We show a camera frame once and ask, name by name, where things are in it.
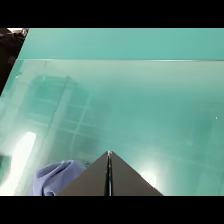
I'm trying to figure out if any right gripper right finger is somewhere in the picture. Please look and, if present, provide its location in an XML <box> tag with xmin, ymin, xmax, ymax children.
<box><xmin>109</xmin><ymin>150</ymin><xmax>164</xmax><ymax>197</ymax></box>

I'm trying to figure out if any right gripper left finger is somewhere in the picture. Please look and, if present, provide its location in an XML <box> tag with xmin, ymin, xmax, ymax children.
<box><xmin>57</xmin><ymin>150</ymin><xmax>110</xmax><ymax>197</ymax></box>

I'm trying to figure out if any light blue garment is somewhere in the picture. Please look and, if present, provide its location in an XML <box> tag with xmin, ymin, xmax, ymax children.
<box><xmin>32</xmin><ymin>159</ymin><xmax>90</xmax><ymax>197</ymax></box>

